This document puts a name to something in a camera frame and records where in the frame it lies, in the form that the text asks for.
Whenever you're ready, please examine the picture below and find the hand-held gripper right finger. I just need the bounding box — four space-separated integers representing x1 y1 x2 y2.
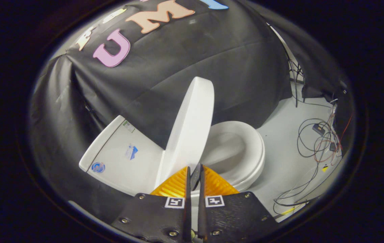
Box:
197 164 278 243

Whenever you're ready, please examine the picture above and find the white toilet lid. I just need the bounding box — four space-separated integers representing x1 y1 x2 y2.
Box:
155 77 215 198

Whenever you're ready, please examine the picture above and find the black backdrop cloth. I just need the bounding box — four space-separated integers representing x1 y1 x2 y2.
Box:
28 0 354 223

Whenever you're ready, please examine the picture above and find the thin red cable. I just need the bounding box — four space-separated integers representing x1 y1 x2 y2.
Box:
313 113 353 164

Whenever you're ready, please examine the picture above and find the coiled black cable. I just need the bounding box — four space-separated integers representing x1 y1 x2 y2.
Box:
297 118 341 159

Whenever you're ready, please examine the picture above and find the white toilet seat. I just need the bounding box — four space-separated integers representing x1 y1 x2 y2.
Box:
192 121 266 198

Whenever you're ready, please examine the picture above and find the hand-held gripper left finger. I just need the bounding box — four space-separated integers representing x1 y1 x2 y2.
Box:
111 165 192 243

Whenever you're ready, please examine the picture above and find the long black floor cable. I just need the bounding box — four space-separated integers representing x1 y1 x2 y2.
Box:
273 159 338 216

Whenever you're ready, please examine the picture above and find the white toilet bowl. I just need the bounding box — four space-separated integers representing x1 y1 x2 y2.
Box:
195 131 265 198

